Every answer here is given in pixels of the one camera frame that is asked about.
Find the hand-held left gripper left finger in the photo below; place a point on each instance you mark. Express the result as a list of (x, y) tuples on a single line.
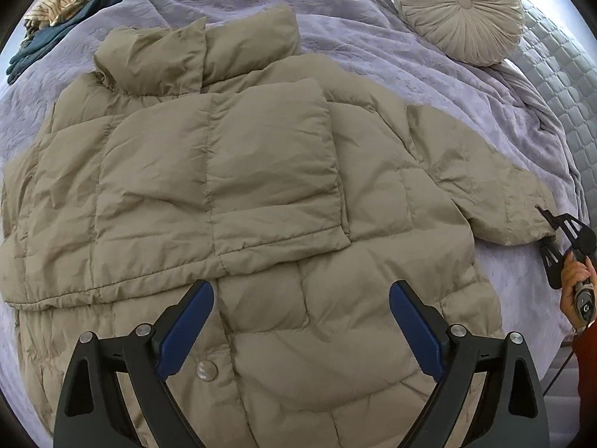
[(186, 322)]

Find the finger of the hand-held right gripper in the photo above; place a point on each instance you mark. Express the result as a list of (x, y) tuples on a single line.
[(562, 223), (552, 266)]

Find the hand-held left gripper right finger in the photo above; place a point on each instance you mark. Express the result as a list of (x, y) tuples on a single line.
[(415, 322)]

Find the beige puffer jacket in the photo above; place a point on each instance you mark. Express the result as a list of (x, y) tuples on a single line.
[(261, 163)]

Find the person's right hand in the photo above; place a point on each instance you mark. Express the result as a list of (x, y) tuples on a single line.
[(570, 289)]

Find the grey quilted mattress cover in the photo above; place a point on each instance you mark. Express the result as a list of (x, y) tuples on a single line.
[(559, 84)]

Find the round beige pleated cushion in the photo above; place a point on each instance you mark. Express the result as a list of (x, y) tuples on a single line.
[(457, 9)]

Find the lavender plush blanket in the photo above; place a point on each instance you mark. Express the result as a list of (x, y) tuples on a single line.
[(373, 46)]

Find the dark teal garment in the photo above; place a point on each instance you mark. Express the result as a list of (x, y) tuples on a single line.
[(60, 32)]

